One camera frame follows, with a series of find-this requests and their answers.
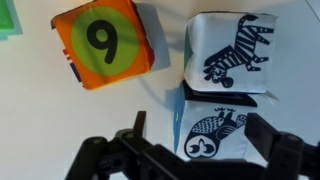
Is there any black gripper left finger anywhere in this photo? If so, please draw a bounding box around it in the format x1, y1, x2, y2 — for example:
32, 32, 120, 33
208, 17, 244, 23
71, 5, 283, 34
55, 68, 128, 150
64, 110, 188, 180

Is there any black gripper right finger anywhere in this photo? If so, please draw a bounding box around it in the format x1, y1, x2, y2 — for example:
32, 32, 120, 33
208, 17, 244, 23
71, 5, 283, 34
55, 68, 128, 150
244, 112, 320, 180

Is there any fabric block with owl print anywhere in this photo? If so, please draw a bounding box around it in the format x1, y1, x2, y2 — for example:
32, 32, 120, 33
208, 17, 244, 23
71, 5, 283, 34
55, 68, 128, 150
172, 83, 268, 164

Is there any orange fabric block number nine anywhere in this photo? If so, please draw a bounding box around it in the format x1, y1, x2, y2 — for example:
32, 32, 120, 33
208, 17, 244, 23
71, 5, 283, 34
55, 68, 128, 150
50, 0, 156, 92

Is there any fabric block with zebra print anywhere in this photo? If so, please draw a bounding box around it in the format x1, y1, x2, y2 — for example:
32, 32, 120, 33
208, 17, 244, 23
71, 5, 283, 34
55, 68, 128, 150
183, 11, 280, 108

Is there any green plastic block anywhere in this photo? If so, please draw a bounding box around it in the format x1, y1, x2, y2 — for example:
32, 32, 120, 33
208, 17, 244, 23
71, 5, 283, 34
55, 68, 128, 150
0, 0, 24, 41

